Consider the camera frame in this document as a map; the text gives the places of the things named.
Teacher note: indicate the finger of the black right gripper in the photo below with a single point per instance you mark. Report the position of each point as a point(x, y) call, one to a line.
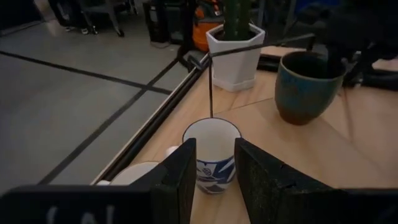
point(360, 65)
point(334, 62)

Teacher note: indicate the black equipment case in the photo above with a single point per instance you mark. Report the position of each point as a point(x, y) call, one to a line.
point(157, 21)

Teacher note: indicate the teal brown glazed mug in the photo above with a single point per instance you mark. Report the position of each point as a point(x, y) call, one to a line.
point(301, 93)

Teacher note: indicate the person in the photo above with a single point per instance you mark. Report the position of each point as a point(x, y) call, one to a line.
point(70, 18)

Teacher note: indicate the orange shop vacuum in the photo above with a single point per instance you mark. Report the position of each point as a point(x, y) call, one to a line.
point(202, 31)

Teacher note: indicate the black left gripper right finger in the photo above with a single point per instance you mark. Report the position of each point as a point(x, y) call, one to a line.
point(264, 193)

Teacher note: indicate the white blue patterned mug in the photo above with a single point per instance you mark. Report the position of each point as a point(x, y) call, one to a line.
point(214, 140)

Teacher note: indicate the black table frame rails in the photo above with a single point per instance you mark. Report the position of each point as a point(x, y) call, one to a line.
point(149, 124)

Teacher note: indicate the white hexagonal planter pot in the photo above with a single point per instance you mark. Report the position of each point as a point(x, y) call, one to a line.
point(236, 68)

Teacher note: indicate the green cactus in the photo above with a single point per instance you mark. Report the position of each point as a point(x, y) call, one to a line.
point(231, 18)

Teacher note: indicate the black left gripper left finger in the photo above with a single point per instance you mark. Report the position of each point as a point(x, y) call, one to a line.
point(177, 186)

